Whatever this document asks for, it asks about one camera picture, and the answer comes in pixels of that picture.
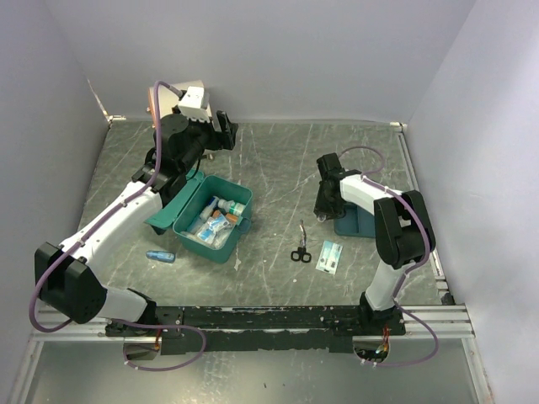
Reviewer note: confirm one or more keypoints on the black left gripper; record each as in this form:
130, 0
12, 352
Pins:
225, 139

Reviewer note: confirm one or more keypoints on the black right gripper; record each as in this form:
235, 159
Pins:
321, 208

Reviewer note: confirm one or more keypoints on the teal divided tray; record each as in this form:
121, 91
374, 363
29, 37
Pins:
356, 222

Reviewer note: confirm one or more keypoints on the black scissors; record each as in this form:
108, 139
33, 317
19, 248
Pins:
301, 254

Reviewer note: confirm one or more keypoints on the teal medicine kit box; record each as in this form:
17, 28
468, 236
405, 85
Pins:
182, 213

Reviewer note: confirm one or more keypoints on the white disinfectant bottle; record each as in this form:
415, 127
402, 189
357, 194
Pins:
231, 207

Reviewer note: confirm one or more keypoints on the brown bottle orange cap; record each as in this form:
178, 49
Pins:
232, 220

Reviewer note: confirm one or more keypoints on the clear gauze packet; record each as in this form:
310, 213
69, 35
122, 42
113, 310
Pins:
217, 244

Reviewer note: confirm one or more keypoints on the blue white wipes packet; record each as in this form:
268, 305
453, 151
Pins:
212, 228

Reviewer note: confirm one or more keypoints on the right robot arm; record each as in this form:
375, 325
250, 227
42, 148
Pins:
403, 232

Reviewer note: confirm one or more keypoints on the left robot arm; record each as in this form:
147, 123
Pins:
65, 277

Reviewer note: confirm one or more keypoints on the cream cylindrical cabinet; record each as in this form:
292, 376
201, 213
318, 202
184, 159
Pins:
168, 100

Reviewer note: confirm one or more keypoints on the blue transparent small bottle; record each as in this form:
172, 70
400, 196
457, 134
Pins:
161, 256

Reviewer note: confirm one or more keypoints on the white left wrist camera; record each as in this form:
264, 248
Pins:
194, 104

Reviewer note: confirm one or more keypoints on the metal corner bracket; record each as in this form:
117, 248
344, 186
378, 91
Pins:
111, 118

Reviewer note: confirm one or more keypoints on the black mounting base rail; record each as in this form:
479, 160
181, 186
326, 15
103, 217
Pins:
247, 329

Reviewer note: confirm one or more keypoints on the aluminium frame rail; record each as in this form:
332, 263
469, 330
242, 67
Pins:
447, 322

